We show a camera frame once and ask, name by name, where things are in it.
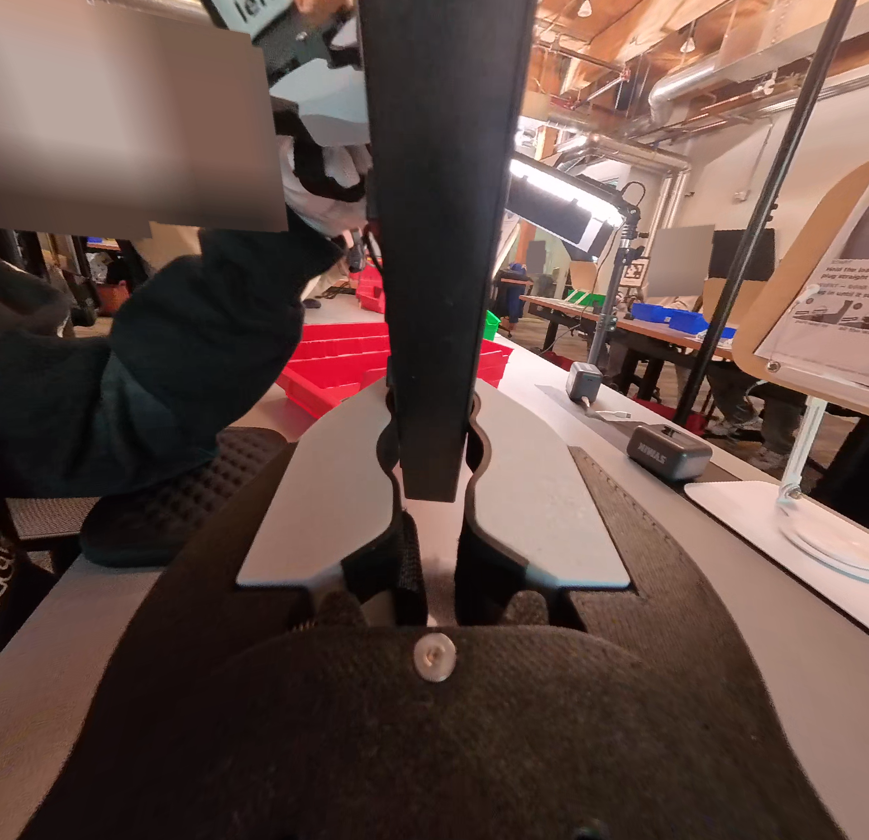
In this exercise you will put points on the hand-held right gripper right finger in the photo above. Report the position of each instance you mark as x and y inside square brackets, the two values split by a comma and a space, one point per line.
[550, 507]

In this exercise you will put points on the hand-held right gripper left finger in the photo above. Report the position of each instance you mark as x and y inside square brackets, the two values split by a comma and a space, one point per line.
[319, 507]

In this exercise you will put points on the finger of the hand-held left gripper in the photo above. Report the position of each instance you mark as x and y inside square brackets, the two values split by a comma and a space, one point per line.
[332, 103]

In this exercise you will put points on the red plastic bin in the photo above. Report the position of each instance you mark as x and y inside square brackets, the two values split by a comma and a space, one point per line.
[339, 365]
[372, 293]

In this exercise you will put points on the black USB hub with switches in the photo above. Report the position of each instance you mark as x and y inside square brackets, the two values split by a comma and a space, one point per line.
[441, 208]

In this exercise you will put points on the person's left forearm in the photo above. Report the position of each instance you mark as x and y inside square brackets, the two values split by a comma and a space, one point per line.
[170, 351]

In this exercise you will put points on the grey power adapter cube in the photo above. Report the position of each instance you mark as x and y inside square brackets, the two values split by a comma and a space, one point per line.
[584, 382]

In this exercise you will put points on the green plastic bin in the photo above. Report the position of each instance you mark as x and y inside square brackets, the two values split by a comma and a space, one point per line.
[492, 324]

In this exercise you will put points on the long wooden work table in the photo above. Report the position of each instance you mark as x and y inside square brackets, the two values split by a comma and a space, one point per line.
[611, 324]

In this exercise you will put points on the blue plastic bin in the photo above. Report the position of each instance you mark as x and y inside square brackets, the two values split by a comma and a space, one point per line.
[669, 316]

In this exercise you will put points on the person's black printed shirt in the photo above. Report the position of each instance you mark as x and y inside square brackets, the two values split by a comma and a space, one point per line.
[13, 582]

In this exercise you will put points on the instruction sign on stand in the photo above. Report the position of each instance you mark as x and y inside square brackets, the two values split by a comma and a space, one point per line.
[815, 310]

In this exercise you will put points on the black disc pole stand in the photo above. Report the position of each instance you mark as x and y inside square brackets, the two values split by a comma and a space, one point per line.
[767, 195]

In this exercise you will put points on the silver spiral air duct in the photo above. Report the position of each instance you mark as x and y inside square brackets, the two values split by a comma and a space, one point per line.
[686, 83]

